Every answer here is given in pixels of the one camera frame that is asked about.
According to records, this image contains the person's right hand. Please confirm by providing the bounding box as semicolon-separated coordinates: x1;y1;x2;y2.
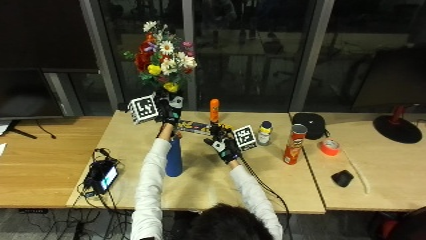
202;123;243;165

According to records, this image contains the person's left hand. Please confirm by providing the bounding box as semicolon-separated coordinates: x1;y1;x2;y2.
156;94;185;127

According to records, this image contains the orange plastic bottle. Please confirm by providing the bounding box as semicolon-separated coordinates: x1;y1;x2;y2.
209;98;221;126

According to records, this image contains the colourful artificial flower bouquet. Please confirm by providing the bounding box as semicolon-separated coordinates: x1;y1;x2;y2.
122;20;198;101

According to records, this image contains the yellow and black flat packet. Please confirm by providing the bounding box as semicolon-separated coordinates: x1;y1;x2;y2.
176;119;233;136

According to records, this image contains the left glove white marker cube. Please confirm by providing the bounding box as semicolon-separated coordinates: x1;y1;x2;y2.
126;94;160;125

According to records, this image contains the glove white marker cube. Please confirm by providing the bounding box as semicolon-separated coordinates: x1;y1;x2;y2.
231;124;258;152
126;94;160;125

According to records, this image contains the right glove white marker cube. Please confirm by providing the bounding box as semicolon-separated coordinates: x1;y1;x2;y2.
231;124;258;152

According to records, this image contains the white bottle with blue cap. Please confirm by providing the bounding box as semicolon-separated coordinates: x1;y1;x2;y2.
257;120;274;147

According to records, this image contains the blue vase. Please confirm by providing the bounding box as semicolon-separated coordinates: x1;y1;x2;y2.
165;135;184;178

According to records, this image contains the red chips can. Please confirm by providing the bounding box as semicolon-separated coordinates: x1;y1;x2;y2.
282;123;309;166

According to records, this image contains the black zip pouch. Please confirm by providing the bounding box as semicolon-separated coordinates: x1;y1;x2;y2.
291;112;329;141

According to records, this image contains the orange tape roll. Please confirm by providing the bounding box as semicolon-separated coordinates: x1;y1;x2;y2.
318;138;342;157

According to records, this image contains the black device with lit screen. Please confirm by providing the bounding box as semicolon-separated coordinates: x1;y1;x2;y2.
82;159;120;196

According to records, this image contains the black computer mouse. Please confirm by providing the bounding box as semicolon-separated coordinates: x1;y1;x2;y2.
330;169;355;188

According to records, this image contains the black monitor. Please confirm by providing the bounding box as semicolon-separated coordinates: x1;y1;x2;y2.
0;68;64;120

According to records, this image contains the black monitor stand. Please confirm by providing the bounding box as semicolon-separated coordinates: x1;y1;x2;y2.
1;119;38;140

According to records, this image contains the white paper sheet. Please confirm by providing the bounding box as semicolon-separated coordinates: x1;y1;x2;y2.
0;119;13;137

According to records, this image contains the black lamp base red stem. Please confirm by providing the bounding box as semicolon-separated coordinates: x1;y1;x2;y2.
371;105;423;145

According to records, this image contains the black power strip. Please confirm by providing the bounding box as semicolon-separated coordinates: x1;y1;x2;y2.
17;208;49;215

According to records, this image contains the red and black bag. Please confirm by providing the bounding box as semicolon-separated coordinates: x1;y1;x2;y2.
370;206;426;240

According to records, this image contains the black glove cable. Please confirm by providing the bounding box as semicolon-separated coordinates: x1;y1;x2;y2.
238;155;293;240

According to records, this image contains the thin black monitor cable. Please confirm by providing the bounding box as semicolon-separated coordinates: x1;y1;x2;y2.
34;119;58;140

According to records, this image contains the black cable bundle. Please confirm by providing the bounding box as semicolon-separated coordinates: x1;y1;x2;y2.
65;147;134;240

